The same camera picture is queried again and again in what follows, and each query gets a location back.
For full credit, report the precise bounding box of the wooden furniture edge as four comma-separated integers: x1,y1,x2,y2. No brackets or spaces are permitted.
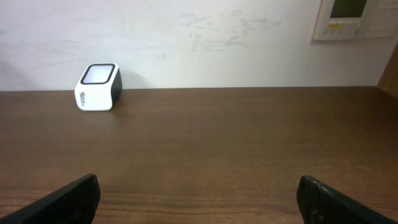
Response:
377,45,398,98

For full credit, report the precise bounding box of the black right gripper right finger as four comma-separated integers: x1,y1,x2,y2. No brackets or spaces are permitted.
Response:
297,175,397,224

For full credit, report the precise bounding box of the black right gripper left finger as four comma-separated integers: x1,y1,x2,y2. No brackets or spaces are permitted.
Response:
1,174,101,224

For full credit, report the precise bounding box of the white barcode scanner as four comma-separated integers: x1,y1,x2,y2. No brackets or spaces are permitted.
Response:
74,63,123,111

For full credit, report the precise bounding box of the white wall control panel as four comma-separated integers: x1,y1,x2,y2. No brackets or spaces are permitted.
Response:
313,0,397,40

